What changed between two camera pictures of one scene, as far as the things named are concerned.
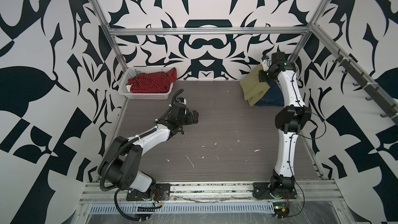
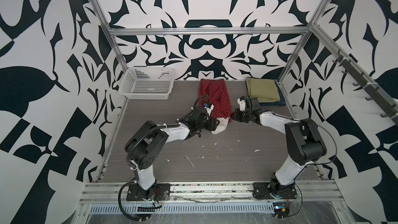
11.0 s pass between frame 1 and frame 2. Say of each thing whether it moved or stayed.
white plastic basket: stayed
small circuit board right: stayed
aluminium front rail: stayed
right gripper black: moved
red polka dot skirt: moved
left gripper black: moved
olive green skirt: moved
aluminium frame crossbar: stayed
